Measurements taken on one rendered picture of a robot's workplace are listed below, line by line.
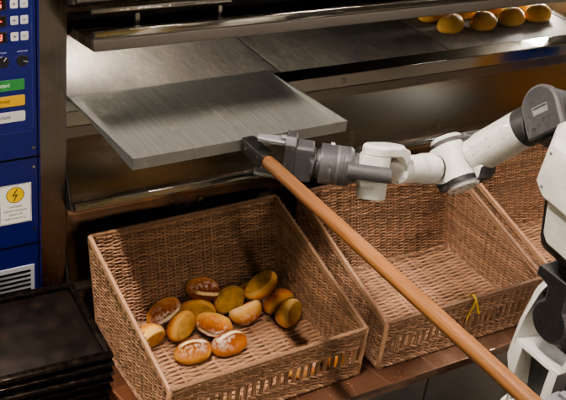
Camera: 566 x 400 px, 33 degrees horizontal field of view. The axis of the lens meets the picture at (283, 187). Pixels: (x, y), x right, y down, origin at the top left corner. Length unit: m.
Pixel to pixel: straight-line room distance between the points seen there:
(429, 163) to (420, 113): 0.66
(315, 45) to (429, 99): 0.38
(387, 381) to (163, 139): 0.85
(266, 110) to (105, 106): 0.38
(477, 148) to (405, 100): 0.62
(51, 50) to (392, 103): 1.04
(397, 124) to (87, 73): 0.91
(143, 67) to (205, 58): 0.18
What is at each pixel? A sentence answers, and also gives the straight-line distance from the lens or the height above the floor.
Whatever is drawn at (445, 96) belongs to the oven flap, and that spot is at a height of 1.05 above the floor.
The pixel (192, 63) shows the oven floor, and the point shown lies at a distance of 2.58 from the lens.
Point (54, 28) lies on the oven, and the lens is 2.19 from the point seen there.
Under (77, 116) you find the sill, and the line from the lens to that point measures 2.30.
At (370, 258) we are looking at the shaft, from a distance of 1.82.
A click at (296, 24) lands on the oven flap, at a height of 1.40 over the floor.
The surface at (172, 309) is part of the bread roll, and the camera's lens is 2.53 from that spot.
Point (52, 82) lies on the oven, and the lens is 2.24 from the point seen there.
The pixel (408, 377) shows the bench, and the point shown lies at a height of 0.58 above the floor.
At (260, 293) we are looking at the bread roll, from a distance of 2.59.
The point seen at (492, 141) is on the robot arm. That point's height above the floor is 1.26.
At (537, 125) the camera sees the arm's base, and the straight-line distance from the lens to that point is 2.13.
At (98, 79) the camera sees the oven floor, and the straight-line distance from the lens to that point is 2.45.
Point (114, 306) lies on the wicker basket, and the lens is 2.38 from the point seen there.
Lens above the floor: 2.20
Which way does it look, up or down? 30 degrees down
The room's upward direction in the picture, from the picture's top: 8 degrees clockwise
